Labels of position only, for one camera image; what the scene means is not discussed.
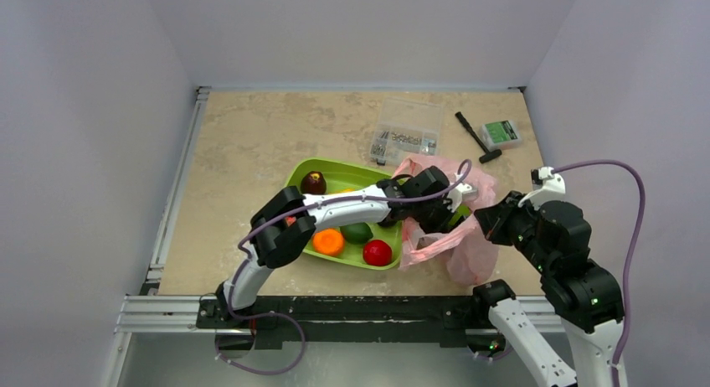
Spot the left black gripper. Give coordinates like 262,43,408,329
411,196,468,259

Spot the pink plastic bag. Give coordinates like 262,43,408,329
399,164,499,286

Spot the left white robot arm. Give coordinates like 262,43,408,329
216,166,473,328

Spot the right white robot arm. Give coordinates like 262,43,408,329
470,191,628,386

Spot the red fake apple right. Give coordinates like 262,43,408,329
363,240,393,266

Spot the dark green fake avocado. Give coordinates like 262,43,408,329
340,223,373,245

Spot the orange fake fruit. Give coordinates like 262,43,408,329
312,229,346,257

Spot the dark red fake apple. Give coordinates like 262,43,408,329
300,171,327,195

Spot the clear plastic screw box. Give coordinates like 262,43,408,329
369,97,444,166

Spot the small green labelled box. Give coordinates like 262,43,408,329
481,120,522,150

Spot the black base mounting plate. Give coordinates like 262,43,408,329
196,296,508,356

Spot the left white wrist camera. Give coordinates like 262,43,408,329
446,175,479,211

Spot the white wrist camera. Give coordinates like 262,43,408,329
527,167,566,209
446,175,479,211

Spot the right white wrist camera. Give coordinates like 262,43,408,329
527,167,566,209

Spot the black T-handle tool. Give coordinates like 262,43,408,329
455,111,502,164

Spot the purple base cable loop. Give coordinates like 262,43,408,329
214,312,307,375

